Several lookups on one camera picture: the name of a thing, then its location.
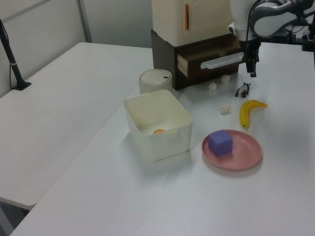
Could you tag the pink plastic plate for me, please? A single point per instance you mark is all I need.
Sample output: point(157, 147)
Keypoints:
point(241, 157)

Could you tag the purple foam cube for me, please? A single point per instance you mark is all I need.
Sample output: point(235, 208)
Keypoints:
point(220, 143)

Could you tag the black background equipment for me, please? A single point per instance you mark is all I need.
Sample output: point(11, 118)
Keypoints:
point(307, 39)

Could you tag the small cream lidded trash can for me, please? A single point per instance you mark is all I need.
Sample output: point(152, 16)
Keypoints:
point(155, 82)

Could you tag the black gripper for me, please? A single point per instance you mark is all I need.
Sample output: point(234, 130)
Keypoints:
point(253, 50)

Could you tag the black white panda toy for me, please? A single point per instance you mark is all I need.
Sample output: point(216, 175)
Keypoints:
point(243, 90)

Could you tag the cream open storage bin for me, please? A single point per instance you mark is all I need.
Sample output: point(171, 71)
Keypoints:
point(169, 145)

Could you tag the black camera stand pole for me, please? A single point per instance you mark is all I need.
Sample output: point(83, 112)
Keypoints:
point(11, 61)

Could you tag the toasted bread toy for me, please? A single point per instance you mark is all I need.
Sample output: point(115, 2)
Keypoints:
point(158, 131)

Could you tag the dark brown drawer cabinet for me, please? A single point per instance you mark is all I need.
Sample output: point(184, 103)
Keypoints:
point(163, 61)

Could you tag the yellow toy banana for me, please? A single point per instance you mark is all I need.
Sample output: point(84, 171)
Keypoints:
point(246, 113)

